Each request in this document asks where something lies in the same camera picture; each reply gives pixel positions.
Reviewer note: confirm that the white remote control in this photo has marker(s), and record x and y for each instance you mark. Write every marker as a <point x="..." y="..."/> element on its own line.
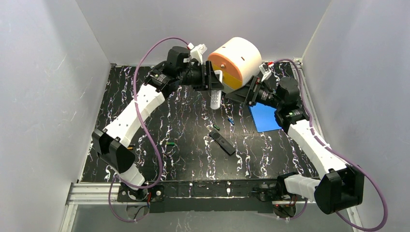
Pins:
<point x="216" y="95"/>

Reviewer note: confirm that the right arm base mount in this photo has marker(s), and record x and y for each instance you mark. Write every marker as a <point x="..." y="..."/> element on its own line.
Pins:
<point x="275" y="192"/>

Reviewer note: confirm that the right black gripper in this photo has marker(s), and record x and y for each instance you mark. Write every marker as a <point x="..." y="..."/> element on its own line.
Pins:
<point x="250" y="91"/>

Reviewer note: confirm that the blue rectangular pad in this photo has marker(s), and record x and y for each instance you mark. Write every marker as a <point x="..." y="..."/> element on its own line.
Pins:
<point x="264" y="118"/>

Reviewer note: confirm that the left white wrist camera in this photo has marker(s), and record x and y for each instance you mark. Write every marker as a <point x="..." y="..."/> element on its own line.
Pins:
<point x="196" y="52"/>

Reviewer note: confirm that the black remote control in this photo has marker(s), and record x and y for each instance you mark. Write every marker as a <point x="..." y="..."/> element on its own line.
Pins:
<point x="222" y="142"/>

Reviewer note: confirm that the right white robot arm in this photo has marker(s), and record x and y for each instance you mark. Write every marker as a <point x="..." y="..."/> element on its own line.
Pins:
<point x="340" y="185"/>

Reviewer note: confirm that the round white drawer cabinet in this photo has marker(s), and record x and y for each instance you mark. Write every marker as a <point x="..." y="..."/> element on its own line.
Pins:
<point x="239" y="61"/>

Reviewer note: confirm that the aluminium frame rail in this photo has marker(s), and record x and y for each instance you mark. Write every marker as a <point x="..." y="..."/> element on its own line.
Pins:
<point x="86" y="194"/>

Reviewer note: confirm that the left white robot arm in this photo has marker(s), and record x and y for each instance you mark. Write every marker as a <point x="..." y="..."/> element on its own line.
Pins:
<point x="184" y="66"/>

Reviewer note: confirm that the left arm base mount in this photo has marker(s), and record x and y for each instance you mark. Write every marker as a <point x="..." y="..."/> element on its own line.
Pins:
<point x="138" y="202"/>

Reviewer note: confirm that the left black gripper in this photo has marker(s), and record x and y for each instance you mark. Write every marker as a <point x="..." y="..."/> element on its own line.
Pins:
<point x="209" y="75"/>

